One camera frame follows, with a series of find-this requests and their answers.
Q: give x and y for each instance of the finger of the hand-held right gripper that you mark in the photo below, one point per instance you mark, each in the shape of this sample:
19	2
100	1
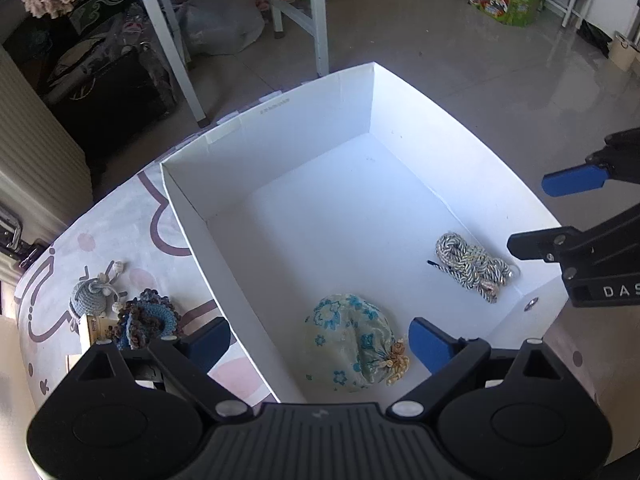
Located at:
572	180
540	245

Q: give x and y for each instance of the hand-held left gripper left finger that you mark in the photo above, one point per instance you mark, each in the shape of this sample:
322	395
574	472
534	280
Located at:
212	344

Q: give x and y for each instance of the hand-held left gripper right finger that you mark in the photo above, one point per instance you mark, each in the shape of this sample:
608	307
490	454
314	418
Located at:
429	346

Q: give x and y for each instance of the dark blue brown crocheted piece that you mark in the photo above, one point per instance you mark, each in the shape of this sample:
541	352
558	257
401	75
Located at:
147	320

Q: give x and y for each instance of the small cream card box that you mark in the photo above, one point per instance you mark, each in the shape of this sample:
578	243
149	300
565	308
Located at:
97	331

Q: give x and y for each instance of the white cardboard box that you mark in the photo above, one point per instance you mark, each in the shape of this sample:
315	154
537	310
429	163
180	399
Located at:
325	220

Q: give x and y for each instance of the grey crocheted mouse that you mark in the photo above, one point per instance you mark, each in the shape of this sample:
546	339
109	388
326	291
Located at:
90	297

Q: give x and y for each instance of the cream bucket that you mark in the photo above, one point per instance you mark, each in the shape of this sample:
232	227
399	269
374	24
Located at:
625	52

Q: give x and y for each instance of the light wooden block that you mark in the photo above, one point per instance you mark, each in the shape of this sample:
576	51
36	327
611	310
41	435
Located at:
74	362

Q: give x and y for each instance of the cream ribbed suitcase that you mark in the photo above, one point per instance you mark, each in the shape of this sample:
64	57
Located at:
30	160

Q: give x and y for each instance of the black case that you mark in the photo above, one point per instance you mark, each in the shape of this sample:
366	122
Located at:
115	90

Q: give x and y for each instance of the grey plastic bag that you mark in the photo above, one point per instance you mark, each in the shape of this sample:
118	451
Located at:
220	22

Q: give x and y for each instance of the green patterned box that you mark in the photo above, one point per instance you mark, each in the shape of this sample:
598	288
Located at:
102	5

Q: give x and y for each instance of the white table frame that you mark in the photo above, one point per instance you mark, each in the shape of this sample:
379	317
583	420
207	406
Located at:
170	45

